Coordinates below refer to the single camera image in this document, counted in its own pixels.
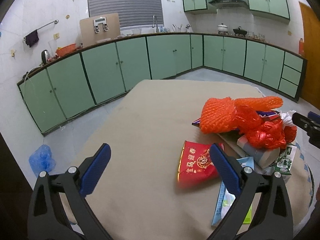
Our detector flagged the red paper cup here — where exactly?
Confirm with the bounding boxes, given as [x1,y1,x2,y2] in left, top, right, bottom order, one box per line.
[177,141,219,189]

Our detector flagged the blue biscuit snack bag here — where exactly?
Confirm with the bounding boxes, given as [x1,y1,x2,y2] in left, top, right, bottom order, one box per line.
[191,110,280,127]

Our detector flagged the red plastic bag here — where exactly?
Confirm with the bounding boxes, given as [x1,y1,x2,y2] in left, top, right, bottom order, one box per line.
[234,106,297,150]

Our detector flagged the green lower kitchen cabinets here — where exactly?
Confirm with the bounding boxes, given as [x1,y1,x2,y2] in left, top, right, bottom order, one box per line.
[17,34,307,134]

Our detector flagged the wooden door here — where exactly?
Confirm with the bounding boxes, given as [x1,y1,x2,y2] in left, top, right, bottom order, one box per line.
[299,2,320,109]

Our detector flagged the white crumpled tissue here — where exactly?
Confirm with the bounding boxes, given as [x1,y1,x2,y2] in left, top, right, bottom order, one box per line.
[280,110,296,129]

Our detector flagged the white paper cup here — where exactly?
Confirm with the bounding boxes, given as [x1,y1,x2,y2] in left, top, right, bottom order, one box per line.
[236,135,280,168]

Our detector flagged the green white milk carton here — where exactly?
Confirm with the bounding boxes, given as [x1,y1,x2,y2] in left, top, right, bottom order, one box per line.
[271,144,298,183]

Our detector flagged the orange foam fruit net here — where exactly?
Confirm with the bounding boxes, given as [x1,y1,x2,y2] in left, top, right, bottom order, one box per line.
[234,96,283,112]

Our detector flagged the blue plastic bag on floor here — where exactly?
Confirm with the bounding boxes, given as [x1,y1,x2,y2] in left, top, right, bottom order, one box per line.
[29,144,56,177]

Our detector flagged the orange plastic basin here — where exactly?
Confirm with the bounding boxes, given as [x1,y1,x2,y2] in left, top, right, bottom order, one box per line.
[56,43,76,57]

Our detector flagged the white cooking pot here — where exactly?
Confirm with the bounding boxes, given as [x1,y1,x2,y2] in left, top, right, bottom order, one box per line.
[217,23,229,35]

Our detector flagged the steel electric kettle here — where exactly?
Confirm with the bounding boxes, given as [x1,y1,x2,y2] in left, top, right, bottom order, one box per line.
[41,50,51,65]

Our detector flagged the wooden cutting board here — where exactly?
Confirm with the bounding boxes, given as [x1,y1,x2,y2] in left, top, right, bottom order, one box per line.
[80,13,120,47]

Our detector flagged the black range hood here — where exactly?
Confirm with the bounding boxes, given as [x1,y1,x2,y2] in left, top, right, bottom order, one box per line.
[209,0,249,9]

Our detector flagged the dark hanging towel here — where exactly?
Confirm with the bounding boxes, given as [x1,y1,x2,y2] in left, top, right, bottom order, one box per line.
[24,29,39,48]

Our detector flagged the chrome sink faucet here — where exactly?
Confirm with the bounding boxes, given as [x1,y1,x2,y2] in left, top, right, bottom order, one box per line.
[152,15,159,33]

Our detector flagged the grey window blind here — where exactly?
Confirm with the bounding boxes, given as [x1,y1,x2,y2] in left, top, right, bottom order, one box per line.
[88,0,164,28]

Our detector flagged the wall towel rail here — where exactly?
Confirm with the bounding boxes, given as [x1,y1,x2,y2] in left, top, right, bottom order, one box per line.
[36,19,59,30]

